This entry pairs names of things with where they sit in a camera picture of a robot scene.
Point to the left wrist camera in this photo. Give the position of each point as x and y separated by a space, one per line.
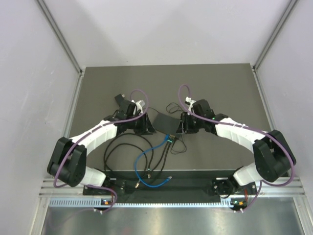
129 109

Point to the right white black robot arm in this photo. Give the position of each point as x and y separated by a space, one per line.
272 155

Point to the left aluminium frame post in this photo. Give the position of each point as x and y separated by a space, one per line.
59 35

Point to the black network switch box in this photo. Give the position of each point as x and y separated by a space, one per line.
166 124

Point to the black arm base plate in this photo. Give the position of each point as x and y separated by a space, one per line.
210 182

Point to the aluminium frame post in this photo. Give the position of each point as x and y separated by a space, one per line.
59 35
274 34

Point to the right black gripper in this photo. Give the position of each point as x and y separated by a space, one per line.
184 127

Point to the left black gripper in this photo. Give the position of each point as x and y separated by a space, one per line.
146 128

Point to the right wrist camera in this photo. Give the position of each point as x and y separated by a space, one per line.
202 108

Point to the grey slotted cable duct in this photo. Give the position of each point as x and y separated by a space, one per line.
103 203

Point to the right aluminium frame post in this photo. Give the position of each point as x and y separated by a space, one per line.
274 34

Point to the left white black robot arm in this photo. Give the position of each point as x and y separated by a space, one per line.
68 163

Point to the black power adapter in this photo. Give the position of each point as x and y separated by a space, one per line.
119 98

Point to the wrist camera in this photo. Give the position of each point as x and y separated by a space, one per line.
202 108
129 109

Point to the front aluminium frame rail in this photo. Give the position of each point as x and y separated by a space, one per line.
293 189

